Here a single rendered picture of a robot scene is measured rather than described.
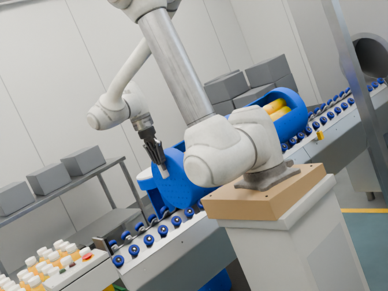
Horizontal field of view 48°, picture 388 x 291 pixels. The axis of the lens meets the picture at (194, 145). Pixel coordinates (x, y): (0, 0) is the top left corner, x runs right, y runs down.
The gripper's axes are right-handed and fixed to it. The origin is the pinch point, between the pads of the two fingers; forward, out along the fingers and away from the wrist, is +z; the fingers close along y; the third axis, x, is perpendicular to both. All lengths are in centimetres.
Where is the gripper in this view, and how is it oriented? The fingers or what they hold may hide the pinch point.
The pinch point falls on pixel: (163, 170)
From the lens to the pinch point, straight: 192.3
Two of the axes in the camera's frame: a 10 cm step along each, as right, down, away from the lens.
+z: 3.8, 9.1, 1.8
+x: 7.2, -4.1, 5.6
